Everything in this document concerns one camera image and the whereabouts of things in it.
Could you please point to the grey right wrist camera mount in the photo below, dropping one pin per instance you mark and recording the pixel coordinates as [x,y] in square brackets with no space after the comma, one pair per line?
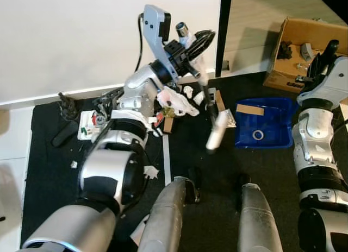
[334,81]

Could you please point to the grey item in box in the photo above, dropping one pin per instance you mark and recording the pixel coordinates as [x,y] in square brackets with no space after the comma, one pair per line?
[307,50]

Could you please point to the black item in box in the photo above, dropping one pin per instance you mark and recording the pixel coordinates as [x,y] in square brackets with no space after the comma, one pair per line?
[284,50]

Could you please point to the torn white paper scrap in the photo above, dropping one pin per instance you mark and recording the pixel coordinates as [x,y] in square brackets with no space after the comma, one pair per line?
[150,172]

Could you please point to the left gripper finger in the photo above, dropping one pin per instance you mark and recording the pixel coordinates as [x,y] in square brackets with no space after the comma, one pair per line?
[204,52]
[201,36]

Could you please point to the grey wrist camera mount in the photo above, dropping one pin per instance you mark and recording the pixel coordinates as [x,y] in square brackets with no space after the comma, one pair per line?
[334,81]
[154,25]

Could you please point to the brown cardboard box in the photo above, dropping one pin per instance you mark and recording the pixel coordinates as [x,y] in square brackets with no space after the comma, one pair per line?
[283,75]

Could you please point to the tiny white scrap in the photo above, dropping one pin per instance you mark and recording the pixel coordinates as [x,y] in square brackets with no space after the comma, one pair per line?
[73,164]

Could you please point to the narrow brown cardboard strip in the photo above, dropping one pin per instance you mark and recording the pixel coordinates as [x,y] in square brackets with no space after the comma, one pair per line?
[220,100]

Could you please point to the black floor mat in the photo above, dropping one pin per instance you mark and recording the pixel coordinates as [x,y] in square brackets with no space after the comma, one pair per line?
[206,170]

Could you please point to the black clawed gadget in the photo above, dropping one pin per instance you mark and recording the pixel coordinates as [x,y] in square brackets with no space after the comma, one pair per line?
[68,108]

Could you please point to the white hand brush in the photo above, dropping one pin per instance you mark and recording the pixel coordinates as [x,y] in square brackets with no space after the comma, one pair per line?
[216,131]

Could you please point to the silver right robot leg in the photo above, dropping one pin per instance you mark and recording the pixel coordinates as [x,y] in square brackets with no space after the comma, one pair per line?
[258,222]

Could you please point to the long black flat object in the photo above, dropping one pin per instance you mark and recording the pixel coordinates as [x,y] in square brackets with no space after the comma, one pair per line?
[65,135]

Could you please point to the small brown cardboard scrap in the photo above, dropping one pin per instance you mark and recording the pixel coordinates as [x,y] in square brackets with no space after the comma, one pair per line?
[168,125]

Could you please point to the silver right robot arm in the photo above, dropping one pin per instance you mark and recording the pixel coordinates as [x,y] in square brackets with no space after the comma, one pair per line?
[315,138]

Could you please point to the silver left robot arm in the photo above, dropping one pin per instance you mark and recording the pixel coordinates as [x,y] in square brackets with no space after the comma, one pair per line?
[106,176]

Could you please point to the silver robot leg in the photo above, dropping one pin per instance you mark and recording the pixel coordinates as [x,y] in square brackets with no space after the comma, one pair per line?
[163,222]
[258,222]

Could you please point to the silver left robot leg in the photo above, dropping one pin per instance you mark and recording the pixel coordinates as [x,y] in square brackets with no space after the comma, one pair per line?
[163,222]

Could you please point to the white tape strip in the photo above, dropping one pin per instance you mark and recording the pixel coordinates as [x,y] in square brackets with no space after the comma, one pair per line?
[166,162]

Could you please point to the small white paper ball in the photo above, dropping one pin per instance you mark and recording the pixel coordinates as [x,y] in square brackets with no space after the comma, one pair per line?
[188,91]

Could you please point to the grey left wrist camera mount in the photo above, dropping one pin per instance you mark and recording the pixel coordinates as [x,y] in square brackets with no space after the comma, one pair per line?
[154,25]

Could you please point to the black vertical post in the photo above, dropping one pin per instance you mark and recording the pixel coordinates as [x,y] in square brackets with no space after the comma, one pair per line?
[224,32]

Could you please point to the flat brown cardboard piece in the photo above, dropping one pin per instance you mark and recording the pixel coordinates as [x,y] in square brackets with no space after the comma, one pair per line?
[250,109]

